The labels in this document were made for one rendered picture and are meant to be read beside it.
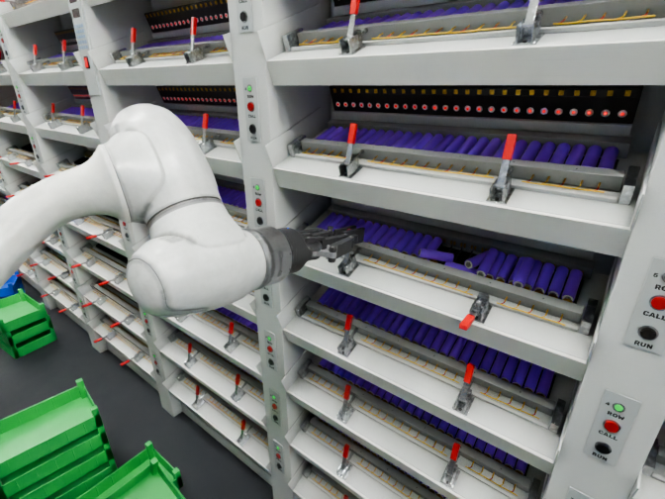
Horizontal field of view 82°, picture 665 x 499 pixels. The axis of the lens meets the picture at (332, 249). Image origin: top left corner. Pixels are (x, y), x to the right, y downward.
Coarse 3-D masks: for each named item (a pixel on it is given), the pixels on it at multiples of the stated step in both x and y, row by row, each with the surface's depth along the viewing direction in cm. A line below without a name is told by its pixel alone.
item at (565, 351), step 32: (288, 224) 87; (448, 224) 77; (320, 256) 83; (352, 288) 77; (384, 288) 72; (416, 288) 70; (608, 288) 56; (448, 320) 65; (512, 320) 61; (512, 352) 61; (544, 352) 57; (576, 352) 55
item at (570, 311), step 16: (384, 256) 77; (400, 256) 74; (416, 256) 73; (432, 272) 71; (448, 272) 68; (464, 272) 68; (480, 288) 66; (496, 288) 64; (512, 288) 63; (528, 304) 61; (544, 304) 60; (560, 304) 59; (576, 304) 58; (560, 320) 58; (576, 320) 58
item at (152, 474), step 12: (144, 468) 126; (156, 468) 129; (132, 480) 124; (144, 480) 128; (156, 480) 129; (168, 480) 125; (120, 492) 122; (132, 492) 124; (144, 492) 125; (156, 492) 126; (168, 492) 127; (180, 492) 123
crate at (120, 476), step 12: (144, 444) 142; (144, 456) 143; (156, 456) 143; (120, 468) 136; (132, 468) 140; (168, 468) 139; (108, 480) 133; (120, 480) 137; (180, 480) 134; (84, 492) 128; (96, 492) 131; (108, 492) 133
